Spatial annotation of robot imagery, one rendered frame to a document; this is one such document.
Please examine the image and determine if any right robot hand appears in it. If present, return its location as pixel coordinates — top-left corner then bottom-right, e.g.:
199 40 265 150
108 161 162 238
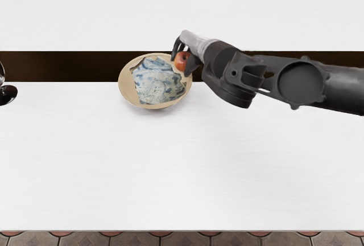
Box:
171 29 216 78

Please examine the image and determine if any red apple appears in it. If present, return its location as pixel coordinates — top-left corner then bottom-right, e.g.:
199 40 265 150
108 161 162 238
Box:
173 51 192 73

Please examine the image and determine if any beige plate with blue pattern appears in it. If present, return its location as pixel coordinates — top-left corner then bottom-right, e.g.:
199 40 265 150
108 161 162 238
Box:
118 52 193 110

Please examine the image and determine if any wine glass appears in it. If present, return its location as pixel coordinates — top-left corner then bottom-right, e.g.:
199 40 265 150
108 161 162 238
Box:
0 61 18 106

